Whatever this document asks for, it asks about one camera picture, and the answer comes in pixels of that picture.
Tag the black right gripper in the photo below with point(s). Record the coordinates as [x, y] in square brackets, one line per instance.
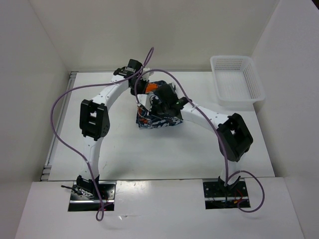
[152, 109]

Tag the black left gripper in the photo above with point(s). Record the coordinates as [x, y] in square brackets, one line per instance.
[142, 91]

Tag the colourful patterned shorts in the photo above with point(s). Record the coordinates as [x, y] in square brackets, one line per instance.
[146, 119]

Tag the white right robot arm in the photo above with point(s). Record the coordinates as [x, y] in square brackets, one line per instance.
[233, 135]

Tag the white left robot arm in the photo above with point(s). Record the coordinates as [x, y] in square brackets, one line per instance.
[95, 125]

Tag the white perforated plastic basket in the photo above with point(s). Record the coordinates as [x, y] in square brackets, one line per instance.
[236, 80]

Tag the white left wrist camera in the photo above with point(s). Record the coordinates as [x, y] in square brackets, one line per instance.
[147, 72]

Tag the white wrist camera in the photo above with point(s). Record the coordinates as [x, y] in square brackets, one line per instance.
[144, 100]
[147, 72]

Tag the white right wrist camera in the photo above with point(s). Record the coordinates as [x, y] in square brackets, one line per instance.
[144, 100]

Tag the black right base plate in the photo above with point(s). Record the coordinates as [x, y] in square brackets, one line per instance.
[217, 198]

